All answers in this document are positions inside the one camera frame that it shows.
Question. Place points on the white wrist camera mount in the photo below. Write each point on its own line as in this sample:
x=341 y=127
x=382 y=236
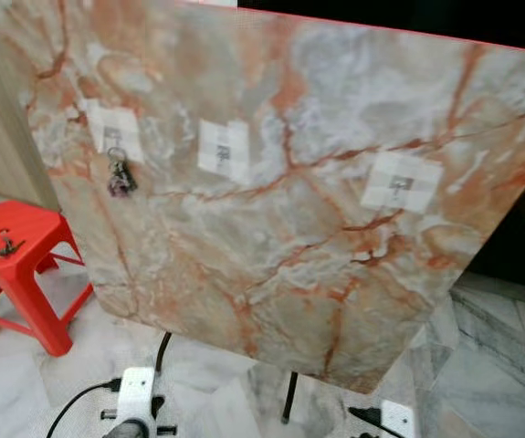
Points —
x=136 y=392
x=397 y=420

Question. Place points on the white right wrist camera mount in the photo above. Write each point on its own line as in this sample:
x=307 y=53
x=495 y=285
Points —
x=397 y=420

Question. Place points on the dark metal board stand leg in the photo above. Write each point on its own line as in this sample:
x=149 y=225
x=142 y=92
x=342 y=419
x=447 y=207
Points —
x=289 y=397
x=163 y=351

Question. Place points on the marble pattern board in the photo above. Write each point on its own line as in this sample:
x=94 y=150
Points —
x=335 y=255

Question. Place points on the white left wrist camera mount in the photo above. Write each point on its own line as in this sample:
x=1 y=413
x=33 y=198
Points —
x=136 y=392

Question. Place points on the clear adhesive wall hook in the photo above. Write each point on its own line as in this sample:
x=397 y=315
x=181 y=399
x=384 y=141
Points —
x=401 y=182
x=223 y=151
x=116 y=128

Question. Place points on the red plastic stool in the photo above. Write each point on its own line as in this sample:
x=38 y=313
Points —
x=34 y=228

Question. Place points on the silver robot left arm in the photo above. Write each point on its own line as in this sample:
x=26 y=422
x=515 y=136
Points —
x=125 y=431

